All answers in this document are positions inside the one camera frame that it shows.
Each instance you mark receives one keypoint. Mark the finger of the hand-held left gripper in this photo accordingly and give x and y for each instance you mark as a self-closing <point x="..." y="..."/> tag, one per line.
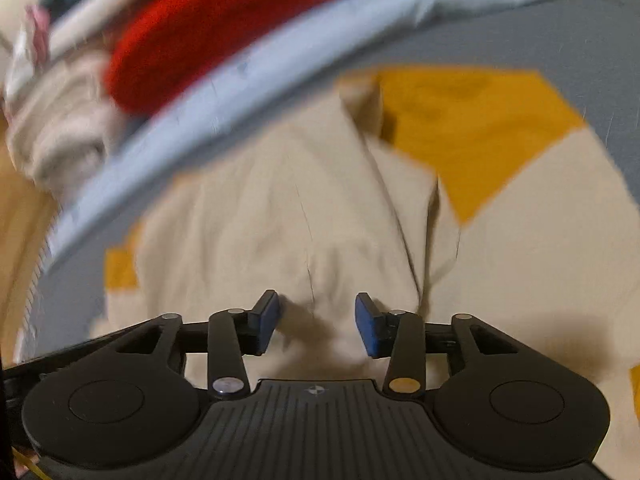
<point x="50" y="362"/>

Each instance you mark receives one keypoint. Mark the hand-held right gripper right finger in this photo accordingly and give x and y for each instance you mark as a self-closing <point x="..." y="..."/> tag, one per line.
<point x="367" y="325"/>

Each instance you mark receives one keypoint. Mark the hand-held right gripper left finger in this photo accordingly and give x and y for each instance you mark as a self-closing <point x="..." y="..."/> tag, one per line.
<point x="267" y="320"/>

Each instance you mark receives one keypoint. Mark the beige and yellow hooded jacket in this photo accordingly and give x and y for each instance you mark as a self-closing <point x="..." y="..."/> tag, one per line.
<point x="300" y="210"/>

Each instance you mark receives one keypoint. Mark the light blue bed sheet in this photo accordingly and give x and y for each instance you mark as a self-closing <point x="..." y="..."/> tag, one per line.
<point x="240" y="100"/>

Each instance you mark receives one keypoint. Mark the cream folded blanket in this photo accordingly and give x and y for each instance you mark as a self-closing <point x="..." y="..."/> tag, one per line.
<point x="65" y="130"/>

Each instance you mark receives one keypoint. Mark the red folded blanket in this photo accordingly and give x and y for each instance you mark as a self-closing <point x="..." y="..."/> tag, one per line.
<point x="215" y="30"/>

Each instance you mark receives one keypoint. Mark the white folded bedding stack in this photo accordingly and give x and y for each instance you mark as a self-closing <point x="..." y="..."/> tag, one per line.
<point x="95" y="10"/>

